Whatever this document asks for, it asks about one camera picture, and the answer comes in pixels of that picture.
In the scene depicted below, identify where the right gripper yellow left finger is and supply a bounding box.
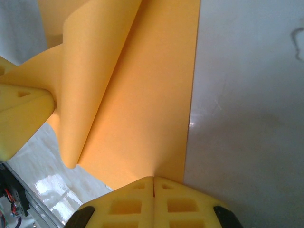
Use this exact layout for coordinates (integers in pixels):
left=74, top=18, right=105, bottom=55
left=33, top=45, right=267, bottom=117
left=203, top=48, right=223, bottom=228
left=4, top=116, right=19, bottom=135
left=67, top=176, right=155, bottom=228

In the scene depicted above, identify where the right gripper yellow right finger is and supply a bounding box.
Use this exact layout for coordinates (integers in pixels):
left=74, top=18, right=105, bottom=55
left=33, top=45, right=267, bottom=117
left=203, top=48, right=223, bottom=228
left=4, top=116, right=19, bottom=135
left=153, top=176, right=241, bottom=228

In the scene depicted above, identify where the orange paper sheet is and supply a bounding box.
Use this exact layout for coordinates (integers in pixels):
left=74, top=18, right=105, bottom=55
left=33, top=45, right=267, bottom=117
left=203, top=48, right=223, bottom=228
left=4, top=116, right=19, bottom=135
left=0, top=0, right=201, bottom=190

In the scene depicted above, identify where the thin red wire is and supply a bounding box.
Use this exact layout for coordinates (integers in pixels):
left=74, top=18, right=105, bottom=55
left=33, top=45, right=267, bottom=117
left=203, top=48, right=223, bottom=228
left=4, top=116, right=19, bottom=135
left=4, top=187, right=19, bottom=207

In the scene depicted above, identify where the wide aluminium base rail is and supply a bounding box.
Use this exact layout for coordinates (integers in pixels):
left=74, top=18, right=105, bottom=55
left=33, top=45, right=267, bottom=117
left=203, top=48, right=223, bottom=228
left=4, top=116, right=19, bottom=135
left=0, top=159, right=69, bottom=228

